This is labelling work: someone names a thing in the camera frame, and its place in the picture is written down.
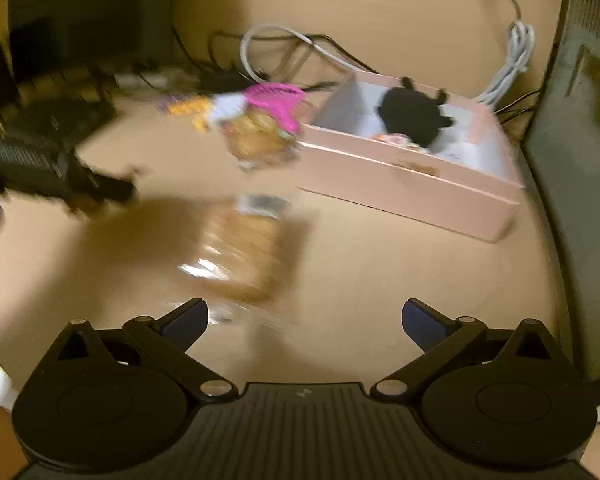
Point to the toast slices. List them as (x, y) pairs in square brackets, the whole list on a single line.
[(240, 255)]

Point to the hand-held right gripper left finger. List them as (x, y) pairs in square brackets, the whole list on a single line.
[(185, 319)]

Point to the pink plastic strainer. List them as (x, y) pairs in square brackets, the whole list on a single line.
[(275, 95)]

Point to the small colourful packet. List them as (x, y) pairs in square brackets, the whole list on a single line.
[(396, 139)]

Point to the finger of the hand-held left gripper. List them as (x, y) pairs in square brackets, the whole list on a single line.
[(107, 190)]

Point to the dark monitor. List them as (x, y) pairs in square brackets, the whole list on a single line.
[(80, 10)]

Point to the pink cardboard box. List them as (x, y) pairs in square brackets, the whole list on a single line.
[(405, 185)]

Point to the purple yellow snack packet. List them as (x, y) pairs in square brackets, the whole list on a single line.
[(182, 106)]

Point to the round bun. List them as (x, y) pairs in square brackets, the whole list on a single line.
[(260, 142)]

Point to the black toy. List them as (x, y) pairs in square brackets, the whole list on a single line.
[(407, 115)]

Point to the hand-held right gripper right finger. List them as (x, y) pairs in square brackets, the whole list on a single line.
[(422, 325)]

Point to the dark panel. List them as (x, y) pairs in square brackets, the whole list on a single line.
[(580, 160)]

